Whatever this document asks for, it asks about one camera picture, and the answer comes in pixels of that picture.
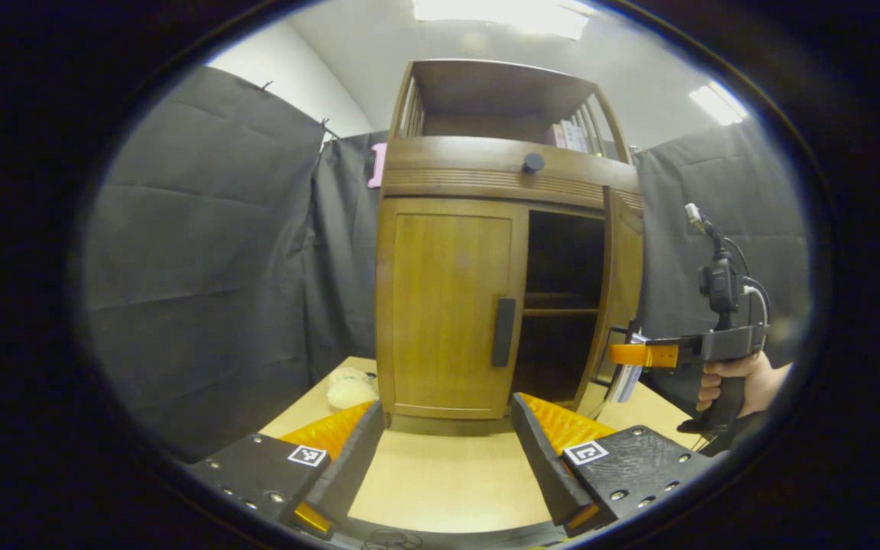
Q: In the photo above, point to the white plastic bag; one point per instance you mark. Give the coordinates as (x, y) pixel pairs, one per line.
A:
(350, 388)

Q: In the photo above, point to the black backdrop cloth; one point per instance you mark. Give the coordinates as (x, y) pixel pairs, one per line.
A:
(203, 267)

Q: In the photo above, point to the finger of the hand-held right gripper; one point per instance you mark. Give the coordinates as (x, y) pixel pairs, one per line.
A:
(638, 355)

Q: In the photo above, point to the grey upright shelf book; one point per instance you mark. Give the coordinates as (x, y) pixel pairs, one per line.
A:
(580, 137)

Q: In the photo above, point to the white leaning book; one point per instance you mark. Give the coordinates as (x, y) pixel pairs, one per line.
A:
(616, 382)

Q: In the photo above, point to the wooden inner cabinet shelf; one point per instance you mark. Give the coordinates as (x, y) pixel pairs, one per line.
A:
(562, 312)

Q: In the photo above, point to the small ceiling light panel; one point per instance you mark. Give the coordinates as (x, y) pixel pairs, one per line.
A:
(717, 103)

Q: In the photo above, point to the large ceiling light panel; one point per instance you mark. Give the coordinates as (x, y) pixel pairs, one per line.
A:
(501, 15)

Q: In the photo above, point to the wooden cabinet door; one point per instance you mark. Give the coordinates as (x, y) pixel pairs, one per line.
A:
(619, 275)
(440, 305)

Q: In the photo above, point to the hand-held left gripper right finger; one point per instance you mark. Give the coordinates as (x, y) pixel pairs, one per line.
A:
(543, 466)

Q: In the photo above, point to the wooden double-door shoe cabinet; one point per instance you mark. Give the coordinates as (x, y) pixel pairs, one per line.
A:
(448, 160)

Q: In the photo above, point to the white upright shelf book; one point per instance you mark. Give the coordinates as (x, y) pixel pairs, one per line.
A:
(567, 136)

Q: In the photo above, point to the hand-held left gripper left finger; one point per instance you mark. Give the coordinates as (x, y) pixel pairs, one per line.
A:
(352, 466)

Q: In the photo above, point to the grey-spined leaning book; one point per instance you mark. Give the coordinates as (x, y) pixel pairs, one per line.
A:
(633, 378)

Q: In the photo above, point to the round black drawer knob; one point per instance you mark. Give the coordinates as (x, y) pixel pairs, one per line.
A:
(533, 163)

